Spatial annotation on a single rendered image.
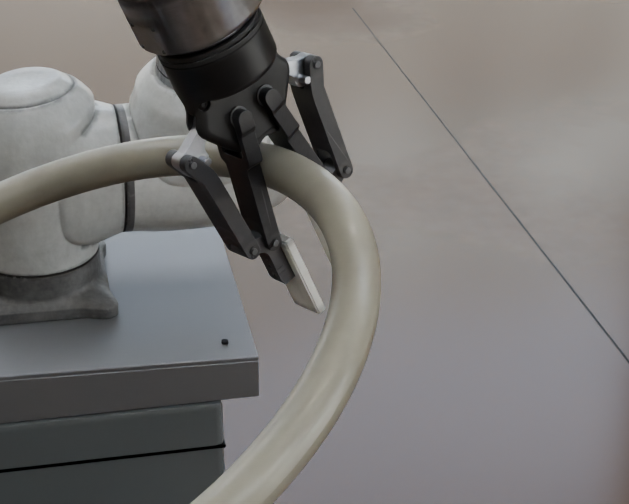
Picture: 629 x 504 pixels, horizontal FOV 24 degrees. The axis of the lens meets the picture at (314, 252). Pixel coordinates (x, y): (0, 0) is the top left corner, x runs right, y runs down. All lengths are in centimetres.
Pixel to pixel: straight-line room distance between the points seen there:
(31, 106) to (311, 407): 93
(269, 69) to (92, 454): 81
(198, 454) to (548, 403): 161
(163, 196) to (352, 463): 140
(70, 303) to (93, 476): 21
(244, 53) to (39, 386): 79
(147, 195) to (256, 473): 96
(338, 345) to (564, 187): 350
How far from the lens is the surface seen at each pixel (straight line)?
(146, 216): 172
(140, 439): 171
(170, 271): 185
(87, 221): 170
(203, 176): 98
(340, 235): 90
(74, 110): 168
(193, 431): 171
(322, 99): 103
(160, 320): 175
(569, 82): 516
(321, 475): 297
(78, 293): 176
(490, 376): 332
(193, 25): 92
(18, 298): 175
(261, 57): 96
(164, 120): 166
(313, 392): 80
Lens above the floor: 170
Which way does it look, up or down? 26 degrees down
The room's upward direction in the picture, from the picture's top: straight up
